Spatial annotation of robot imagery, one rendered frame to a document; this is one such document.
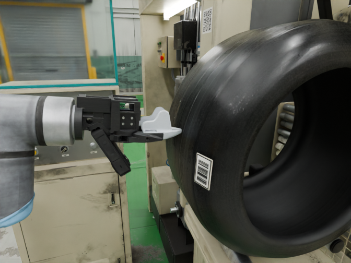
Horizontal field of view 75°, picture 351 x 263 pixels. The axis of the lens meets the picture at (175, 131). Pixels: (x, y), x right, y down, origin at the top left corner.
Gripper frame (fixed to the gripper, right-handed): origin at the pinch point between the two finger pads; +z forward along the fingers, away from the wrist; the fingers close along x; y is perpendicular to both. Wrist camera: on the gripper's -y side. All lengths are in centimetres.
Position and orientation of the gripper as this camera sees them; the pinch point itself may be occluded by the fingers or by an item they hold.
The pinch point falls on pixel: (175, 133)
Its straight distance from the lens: 50.0
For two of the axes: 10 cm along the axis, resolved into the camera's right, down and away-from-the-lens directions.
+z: 9.5, 0.2, 3.1
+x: -2.9, -2.9, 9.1
